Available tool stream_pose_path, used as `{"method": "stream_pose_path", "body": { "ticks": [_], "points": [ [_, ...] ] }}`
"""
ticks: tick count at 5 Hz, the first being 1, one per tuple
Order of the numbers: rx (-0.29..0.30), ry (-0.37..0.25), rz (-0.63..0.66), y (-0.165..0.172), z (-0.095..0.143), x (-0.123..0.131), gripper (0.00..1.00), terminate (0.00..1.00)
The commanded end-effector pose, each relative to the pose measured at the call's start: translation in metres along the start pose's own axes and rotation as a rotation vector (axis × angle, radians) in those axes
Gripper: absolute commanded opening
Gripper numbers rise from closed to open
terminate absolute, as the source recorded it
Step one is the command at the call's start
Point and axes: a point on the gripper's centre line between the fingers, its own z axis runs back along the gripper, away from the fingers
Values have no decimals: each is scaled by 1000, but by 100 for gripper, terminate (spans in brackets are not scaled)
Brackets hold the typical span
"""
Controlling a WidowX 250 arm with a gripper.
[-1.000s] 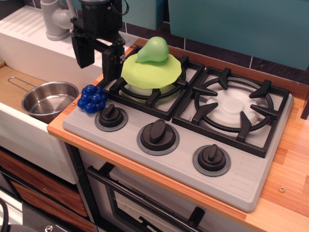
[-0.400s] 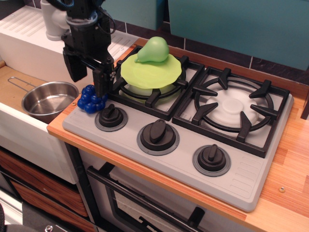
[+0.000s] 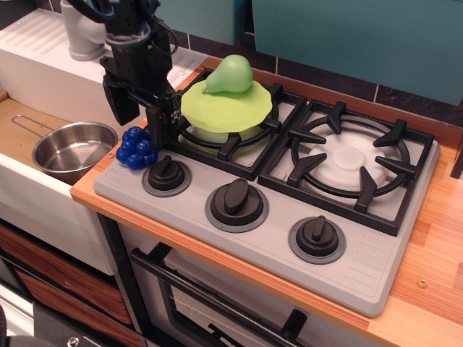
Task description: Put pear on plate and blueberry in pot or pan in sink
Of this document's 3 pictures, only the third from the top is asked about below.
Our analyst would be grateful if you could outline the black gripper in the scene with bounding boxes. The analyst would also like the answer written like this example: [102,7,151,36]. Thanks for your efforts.
[101,30,180,148]

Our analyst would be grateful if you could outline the blue toy blueberry cluster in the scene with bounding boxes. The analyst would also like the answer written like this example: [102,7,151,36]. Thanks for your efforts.
[116,127,159,170]

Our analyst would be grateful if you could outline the green toy pear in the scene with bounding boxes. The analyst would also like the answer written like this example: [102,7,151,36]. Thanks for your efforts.
[201,54,254,94]

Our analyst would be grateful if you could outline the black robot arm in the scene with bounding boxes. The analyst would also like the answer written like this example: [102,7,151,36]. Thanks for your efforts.
[70,1,180,147]

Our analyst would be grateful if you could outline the light green plate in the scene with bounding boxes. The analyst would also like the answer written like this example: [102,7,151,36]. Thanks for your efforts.
[181,81,273,133]

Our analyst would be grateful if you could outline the small steel pot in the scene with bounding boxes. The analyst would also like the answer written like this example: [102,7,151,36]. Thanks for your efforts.
[12,115,119,185]

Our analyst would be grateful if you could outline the white toy sink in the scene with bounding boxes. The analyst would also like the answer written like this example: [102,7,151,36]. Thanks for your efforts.
[0,7,209,278]

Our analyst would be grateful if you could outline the black left stove knob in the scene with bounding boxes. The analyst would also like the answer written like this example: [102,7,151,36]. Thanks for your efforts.
[142,155,192,197]

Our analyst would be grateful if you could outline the black stove knob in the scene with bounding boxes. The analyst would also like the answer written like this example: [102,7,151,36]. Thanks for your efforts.
[205,178,270,234]
[289,215,347,265]
[142,155,192,197]

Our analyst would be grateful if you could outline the black left burner grate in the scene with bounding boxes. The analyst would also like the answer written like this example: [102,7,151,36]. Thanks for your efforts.
[156,69,307,181]

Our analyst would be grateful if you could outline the black burner grate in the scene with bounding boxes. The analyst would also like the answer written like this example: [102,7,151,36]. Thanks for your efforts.
[156,69,307,181]
[258,100,433,236]

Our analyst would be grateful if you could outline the grey toy faucet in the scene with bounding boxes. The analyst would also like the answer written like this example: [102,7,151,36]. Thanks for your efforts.
[61,1,106,61]

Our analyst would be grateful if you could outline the black middle stove knob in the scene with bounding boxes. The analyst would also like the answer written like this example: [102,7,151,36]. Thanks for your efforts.
[205,178,270,234]

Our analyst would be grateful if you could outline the wooden drawer unit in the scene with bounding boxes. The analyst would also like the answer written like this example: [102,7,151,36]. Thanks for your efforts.
[1,220,143,346]

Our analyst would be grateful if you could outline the black right stove knob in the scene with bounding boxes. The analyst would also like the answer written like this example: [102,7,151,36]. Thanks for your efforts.
[289,215,347,265]

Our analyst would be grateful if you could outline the black right burner grate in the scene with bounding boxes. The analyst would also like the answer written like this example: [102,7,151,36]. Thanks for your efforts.
[258,100,433,236]

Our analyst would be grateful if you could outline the grey toy stove top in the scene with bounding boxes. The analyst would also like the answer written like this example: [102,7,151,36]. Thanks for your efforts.
[93,68,441,318]

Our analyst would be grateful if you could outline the black oven door handle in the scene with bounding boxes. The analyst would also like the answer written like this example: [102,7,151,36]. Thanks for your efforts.
[129,244,307,346]

